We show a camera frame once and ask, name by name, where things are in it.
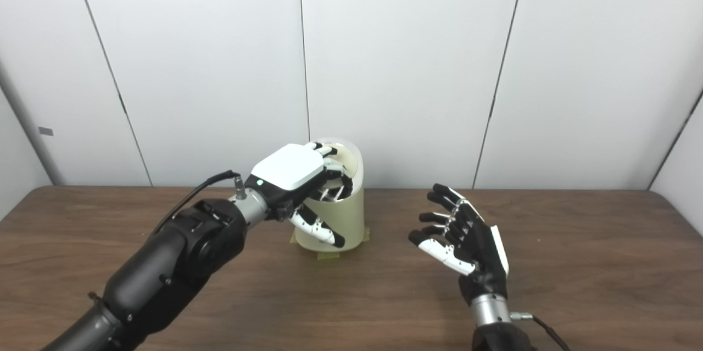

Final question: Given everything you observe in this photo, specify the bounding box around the black white robot left hand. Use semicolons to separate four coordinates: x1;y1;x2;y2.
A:
244;142;355;248

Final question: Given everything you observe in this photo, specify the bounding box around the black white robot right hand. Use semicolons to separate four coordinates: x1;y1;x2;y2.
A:
408;183;510;307

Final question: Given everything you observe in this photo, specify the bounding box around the cream round bin lid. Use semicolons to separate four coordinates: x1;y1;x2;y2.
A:
324;145;358;181

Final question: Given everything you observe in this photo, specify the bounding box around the cream-colored round bin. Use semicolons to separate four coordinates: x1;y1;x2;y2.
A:
294;138;365;253

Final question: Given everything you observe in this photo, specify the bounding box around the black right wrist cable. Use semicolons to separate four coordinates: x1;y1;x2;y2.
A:
511;311;572;351

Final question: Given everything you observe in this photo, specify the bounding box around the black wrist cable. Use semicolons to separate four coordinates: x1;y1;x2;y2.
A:
511;311;572;351
151;171;248;236

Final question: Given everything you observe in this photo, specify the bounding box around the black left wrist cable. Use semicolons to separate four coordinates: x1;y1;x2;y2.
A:
151;171;248;236

